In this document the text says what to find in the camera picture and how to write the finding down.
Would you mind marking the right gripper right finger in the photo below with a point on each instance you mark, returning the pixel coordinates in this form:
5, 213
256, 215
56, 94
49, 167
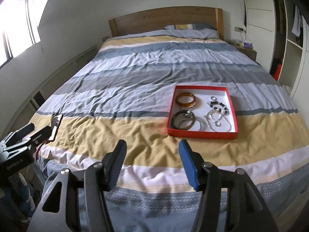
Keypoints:
196, 169

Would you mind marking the red jewelry box tray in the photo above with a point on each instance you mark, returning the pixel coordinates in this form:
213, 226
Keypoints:
213, 107

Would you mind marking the purple tissue box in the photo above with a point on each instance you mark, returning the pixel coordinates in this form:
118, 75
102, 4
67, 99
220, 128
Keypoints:
247, 44

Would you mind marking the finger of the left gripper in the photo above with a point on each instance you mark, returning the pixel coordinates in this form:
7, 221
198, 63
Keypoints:
36, 138
15, 136

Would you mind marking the amber translucent bangle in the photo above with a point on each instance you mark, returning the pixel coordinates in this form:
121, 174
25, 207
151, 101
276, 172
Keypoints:
185, 99

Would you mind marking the dark brown bangle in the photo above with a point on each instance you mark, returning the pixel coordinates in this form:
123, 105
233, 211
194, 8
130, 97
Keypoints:
176, 122

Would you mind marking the striped bed duvet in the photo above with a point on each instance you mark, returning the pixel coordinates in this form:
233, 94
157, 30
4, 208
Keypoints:
125, 93

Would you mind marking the striped pillow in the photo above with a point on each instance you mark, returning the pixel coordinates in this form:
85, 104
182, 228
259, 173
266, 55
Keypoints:
194, 30

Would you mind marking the window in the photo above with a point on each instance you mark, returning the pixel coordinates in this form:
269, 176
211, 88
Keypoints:
19, 30

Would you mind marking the twisted silver bangle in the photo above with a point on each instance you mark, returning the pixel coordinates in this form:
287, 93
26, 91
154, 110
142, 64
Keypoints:
188, 116

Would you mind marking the wooden nightstand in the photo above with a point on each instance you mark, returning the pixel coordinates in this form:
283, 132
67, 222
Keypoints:
250, 53

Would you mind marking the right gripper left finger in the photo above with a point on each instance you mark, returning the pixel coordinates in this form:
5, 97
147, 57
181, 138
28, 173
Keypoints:
113, 161

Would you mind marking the white wardrobe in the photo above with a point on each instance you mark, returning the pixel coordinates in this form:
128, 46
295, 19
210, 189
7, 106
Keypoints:
278, 32

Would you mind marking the wooden headboard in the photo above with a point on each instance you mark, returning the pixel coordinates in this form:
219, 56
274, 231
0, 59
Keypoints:
156, 19

